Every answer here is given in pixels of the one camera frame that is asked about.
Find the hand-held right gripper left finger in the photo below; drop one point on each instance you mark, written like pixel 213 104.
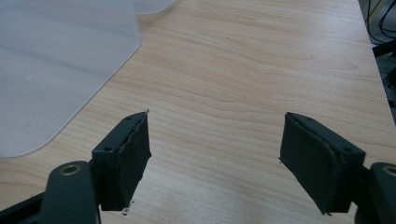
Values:
pixel 120 168

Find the translucent white plastic mat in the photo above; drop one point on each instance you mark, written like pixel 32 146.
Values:
pixel 53 68

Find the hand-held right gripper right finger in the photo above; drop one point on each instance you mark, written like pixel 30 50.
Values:
pixel 317 161

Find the black metal stand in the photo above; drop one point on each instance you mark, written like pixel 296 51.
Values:
pixel 386 51

